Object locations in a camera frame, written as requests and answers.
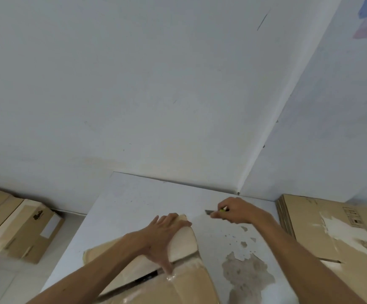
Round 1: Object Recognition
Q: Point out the person's left hand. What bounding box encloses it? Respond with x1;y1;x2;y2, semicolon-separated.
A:
129;213;193;276

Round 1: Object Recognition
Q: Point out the person's right hand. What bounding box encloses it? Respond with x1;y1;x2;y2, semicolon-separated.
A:
210;197;268;225

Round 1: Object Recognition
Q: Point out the taped brown cardboard box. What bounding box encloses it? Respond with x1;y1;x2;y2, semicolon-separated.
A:
82;213;222;304

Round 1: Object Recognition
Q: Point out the person's left forearm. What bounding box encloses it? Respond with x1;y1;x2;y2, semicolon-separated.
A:
25;229;149;304

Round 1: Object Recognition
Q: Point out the person's right forearm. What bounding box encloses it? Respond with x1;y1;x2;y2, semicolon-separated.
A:
250;208;367;304

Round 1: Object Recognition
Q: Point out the stack of flattened cardboard boxes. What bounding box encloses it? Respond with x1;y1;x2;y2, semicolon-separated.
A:
275;194;367;304

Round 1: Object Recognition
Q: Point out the cardboard box with white label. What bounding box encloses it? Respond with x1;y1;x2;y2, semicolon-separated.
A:
0;199;65;265

